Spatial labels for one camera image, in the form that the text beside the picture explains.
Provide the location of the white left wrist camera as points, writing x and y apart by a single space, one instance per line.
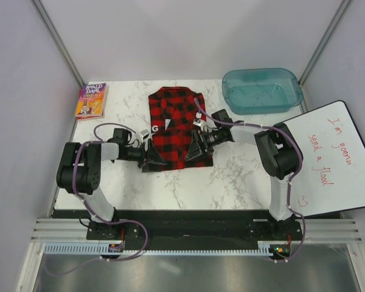
143 135

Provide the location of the Roald Dahl paperback book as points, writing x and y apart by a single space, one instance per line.
92 101

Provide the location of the aluminium frame rail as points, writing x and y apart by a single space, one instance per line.
319 231

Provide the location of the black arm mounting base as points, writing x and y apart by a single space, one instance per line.
248 225

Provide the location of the teal transparent plastic bin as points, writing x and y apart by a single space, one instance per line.
261 91

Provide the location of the whiteboard with red writing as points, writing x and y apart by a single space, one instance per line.
332 177

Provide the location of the red black plaid shirt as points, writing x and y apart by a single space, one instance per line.
172 111

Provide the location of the left aluminium corner post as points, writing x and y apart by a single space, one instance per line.
57 39

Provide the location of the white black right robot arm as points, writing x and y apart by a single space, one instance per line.
280 156

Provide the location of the aluminium corner post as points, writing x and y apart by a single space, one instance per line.
57 39
326 37

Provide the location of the right aluminium corner post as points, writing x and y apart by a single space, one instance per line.
326 37

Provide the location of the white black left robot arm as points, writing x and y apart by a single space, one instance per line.
79 170

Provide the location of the white slotted cable duct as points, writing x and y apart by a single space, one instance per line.
110 249

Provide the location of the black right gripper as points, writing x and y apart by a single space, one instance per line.
195 149

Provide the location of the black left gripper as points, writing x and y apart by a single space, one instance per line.
153 158

